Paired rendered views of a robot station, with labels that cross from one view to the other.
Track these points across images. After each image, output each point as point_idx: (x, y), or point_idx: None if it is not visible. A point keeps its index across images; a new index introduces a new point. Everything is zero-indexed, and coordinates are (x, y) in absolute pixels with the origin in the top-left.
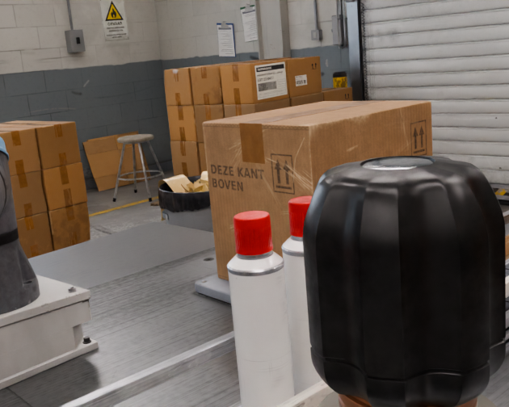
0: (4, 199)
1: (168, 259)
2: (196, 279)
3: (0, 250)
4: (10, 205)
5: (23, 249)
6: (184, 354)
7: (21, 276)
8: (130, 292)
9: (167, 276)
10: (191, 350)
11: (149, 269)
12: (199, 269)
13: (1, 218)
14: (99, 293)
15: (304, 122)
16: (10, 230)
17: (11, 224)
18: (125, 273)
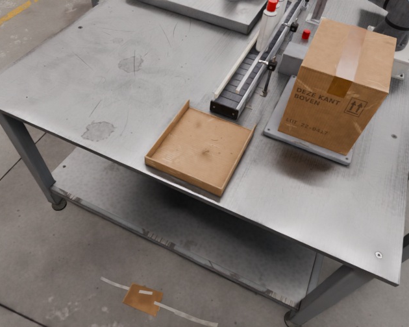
0: (382, 0)
1: None
2: (376, 114)
3: (384, 21)
4: (394, 12)
5: (389, 32)
6: (291, 6)
7: (377, 32)
8: (390, 100)
9: (392, 115)
10: (291, 7)
11: None
12: (385, 124)
13: (389, 12)
14: (402, 98)
15: (330, 23)
16: (388, 19)
17: (390, 18)
18: None
